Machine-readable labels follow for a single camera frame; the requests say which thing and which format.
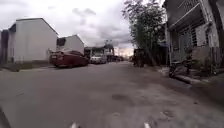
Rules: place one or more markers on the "white car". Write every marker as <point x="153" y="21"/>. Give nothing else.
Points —
<point x="98" y="59"/>

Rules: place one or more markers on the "low building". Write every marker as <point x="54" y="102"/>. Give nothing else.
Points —
<point x="100" y="50"/>

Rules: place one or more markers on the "dark vehicle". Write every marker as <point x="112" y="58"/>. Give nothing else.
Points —
<point x="139" y="57"/>

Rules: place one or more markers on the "grey concrete road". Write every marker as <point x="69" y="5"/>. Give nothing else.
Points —
<point x="100" y="96"/>

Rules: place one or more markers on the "red car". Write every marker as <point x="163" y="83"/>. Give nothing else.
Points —
<point x="68" y="58"/>

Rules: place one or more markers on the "small white house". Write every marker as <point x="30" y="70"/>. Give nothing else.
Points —
<point x="71" y="44"/>

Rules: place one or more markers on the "tall leafy tree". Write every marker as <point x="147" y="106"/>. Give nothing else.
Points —
<point x="145" y="28"/>

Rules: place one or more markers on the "motorcycle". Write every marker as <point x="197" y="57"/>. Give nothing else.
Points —
<point x="180" y="66"/>

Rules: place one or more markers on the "robot's own part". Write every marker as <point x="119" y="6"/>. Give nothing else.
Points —
<point x="74" y="125"/>
<point x="146" y="125"/>

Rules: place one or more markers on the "large white house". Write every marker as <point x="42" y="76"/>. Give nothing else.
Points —
<point x="33" y="40"/>

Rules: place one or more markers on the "grey house with grilles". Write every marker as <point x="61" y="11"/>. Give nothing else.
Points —
<point x="195" y="31"/>

